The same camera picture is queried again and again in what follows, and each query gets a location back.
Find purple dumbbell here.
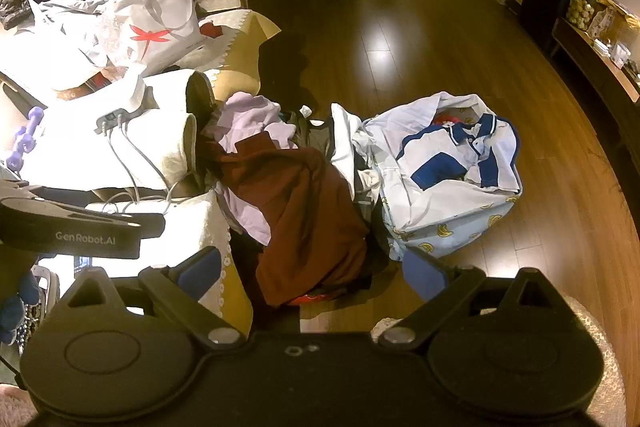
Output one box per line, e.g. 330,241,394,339
7,106,47,172

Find food packets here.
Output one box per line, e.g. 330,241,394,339
590,0,640,72

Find dark grey garment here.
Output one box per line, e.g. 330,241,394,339
280,107,336,168

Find maroon garment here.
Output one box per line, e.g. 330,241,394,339
202,137,381,308

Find beige fluffy blanket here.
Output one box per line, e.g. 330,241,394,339
372,294,628,427

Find white patterned plastic bag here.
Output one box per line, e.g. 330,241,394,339
30,0,116,72

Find dark wooden sideboard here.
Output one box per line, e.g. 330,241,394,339
550,17,640,148

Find glass jar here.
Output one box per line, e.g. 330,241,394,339
565,0,608,30

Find white and blue polo shirt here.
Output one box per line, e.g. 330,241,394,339
395,112,521,192

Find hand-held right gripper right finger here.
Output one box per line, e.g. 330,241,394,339
370,247,571,351

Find dark blue cloth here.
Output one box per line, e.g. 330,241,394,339
0,272,31,345

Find banana print light blue cloth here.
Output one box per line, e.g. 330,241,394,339
360,92,523,263

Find lilac garment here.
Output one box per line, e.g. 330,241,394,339
207,92,296,248

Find white garment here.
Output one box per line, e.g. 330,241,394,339
330,102,386,208

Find white tote bag red dragonfly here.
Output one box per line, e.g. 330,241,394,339
107,0,206,78

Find cream lace armrest cover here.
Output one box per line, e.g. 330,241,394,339
85,189,253,340

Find white sofa cushion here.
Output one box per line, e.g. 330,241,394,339
20,69,216,188

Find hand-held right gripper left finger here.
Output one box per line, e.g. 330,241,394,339
60,246,251,348

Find yellow sofa cover lace trim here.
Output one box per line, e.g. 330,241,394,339
190,0,283,108

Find white power strip with cables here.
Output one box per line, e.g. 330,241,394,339
95,107,176,208

